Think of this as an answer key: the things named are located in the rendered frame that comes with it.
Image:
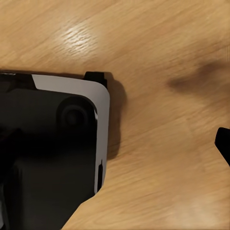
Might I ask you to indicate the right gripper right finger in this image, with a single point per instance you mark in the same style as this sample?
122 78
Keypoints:
222 142

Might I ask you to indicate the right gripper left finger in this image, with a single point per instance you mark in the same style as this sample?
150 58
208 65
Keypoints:
11 144

